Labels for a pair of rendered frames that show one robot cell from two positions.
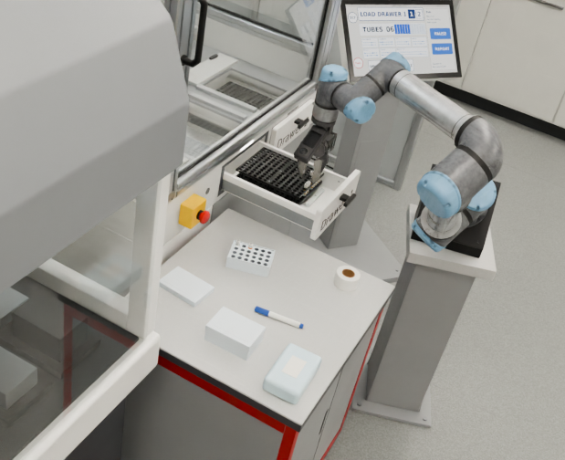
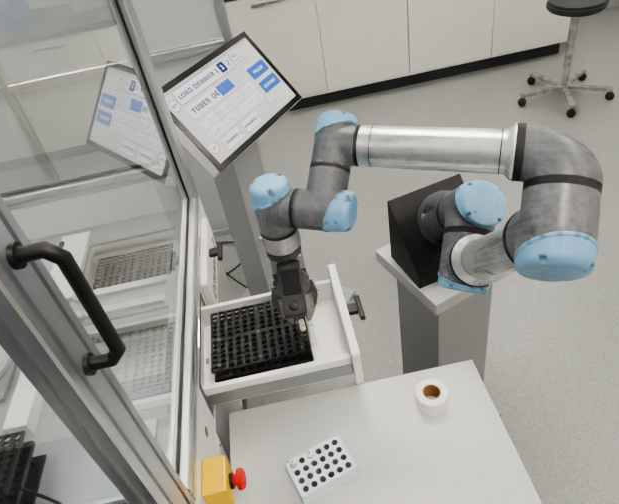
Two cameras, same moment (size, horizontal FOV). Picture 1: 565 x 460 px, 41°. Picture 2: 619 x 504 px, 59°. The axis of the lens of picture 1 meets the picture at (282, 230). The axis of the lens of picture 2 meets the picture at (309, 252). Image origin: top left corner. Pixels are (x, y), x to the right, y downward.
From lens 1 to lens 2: 1.24 m
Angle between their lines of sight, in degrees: 18
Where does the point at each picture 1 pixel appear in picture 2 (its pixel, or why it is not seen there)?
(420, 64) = (263, 109)
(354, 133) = (241, 212)
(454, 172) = (573, 220)
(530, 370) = (506, 294)
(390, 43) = (225, 108)
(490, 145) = (582, 152)
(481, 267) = not seen: hidden behind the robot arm
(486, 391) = (499, 341)
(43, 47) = not seen: outside the picture
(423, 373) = not seen: hidden behind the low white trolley
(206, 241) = (250, 487)
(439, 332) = (478, 343)
